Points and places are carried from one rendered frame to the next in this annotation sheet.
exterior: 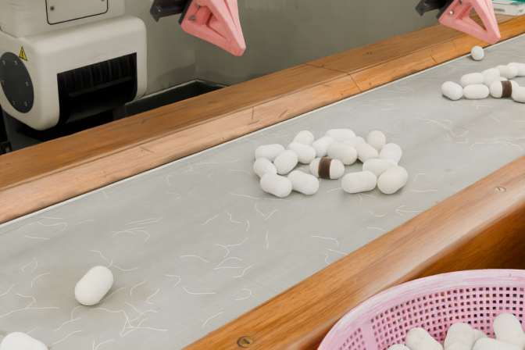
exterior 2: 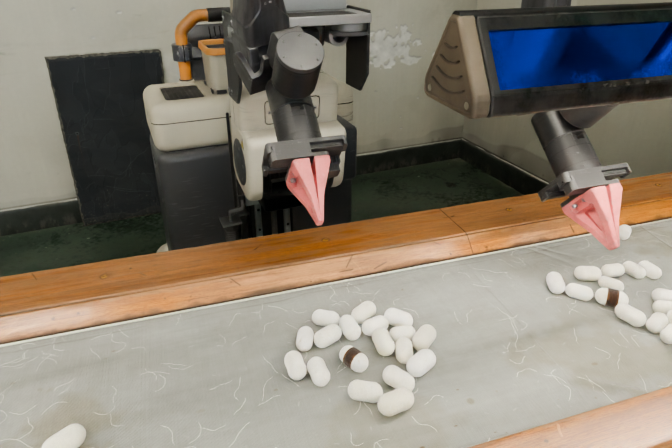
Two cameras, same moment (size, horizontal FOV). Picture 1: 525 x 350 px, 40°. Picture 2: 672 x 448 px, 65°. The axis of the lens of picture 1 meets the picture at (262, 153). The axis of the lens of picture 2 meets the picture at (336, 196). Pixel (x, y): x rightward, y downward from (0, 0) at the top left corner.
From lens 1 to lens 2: 0.37 m
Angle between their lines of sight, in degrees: 22
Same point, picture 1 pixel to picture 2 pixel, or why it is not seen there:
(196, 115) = (300, 252)
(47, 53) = (255, 149)
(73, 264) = (88, 398)
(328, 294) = not seen: outside the picture
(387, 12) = (627, 120)
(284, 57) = (531, 137)
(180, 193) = (227, 339)
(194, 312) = not seen: outside the picture
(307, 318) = not seen: outside the picture
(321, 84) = (432, 241)
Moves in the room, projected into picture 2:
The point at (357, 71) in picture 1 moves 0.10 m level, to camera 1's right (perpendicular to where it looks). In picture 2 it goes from (477, 232) to (548, 246)
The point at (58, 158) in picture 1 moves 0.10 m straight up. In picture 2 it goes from (165, 273) to (153, 205)
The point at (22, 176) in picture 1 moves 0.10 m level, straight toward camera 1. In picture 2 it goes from (125, 287) to (85, 340)
